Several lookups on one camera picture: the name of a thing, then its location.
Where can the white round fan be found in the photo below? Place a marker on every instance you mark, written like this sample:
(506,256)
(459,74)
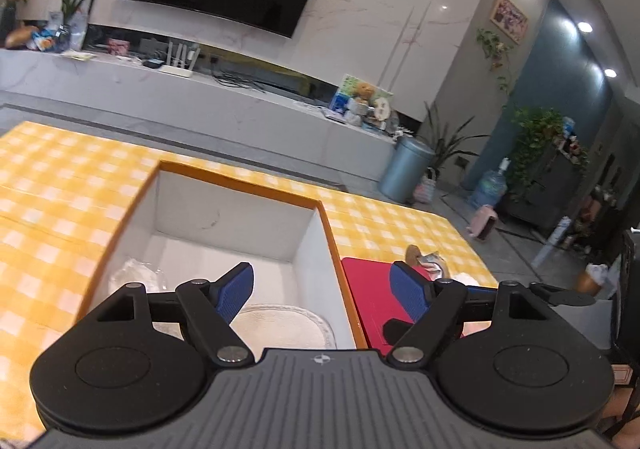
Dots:
(382,108)

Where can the pink woven bag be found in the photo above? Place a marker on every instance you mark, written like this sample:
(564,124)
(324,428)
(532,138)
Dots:
(426,189)

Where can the clear large water bottle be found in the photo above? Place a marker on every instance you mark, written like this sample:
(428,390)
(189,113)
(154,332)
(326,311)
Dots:
(76,31)

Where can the clear plastic bag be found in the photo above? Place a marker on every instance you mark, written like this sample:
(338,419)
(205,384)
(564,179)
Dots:
(135,274)

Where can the yellow checkered tablecloth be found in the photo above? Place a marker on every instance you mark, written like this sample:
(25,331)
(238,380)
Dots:
(60,189)

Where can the red box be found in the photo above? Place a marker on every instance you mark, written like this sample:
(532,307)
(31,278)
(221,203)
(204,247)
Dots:
(370,289)

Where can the blue water jug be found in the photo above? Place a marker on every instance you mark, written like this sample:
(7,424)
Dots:
(490,189)

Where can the brown teddy bear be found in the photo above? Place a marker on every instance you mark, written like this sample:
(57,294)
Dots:
(363,91)

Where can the white round cloth pad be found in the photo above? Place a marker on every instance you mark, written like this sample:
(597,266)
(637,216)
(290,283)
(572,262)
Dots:
(285,329)

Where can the brown waste basket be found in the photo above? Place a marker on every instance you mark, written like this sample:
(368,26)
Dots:
(590,281)

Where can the white marble TV cabinet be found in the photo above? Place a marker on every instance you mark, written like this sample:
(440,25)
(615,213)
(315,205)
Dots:
(200,99)

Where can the dark vase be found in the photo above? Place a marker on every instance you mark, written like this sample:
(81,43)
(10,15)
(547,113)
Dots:
(7,24)

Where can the loose papers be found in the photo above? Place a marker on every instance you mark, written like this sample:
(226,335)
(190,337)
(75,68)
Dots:
(79,56)

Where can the dark cabinet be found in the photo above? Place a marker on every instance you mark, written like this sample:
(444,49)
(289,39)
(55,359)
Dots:
(550,199)

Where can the tall snake plant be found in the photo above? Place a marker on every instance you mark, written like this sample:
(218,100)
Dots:
(450,144)

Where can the pink card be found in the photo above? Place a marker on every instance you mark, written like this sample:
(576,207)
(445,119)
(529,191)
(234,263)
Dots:
(119,47)

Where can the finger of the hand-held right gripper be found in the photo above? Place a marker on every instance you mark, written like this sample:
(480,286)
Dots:
(570,298)

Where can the orange-rimmed cardboard box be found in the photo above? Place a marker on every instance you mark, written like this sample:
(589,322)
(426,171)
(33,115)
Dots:
(225,234)

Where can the hanging vine plant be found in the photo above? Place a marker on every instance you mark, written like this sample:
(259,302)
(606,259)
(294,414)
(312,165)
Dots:
(492,49)

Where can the grey-blue trash can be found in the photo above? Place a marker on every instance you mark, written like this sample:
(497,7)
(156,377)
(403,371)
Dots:
(405,169)

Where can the pink space heater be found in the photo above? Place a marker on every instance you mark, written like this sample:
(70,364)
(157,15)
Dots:
(481,224)

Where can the blue snack packet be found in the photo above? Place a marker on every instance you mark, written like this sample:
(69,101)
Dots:
(44,40)

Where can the brown gourd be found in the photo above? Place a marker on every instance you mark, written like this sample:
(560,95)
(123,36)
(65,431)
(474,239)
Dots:
(21,36)

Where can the white router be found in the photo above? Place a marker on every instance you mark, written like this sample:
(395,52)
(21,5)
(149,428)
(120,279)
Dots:
(177,71)

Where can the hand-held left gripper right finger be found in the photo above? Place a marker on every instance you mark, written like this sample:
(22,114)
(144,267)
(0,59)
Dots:
(410,291)

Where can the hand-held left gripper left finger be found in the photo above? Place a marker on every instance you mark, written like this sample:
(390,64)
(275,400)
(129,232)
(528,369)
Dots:
(235,291)

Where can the bushy green cabinet plant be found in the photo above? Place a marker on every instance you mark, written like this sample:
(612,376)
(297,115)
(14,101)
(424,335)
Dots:
(535,129)

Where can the framed wall picture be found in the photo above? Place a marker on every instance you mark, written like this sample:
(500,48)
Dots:
(509,19)

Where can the brown and silver packet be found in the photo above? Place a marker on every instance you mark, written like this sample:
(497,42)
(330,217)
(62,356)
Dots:
(425,261)

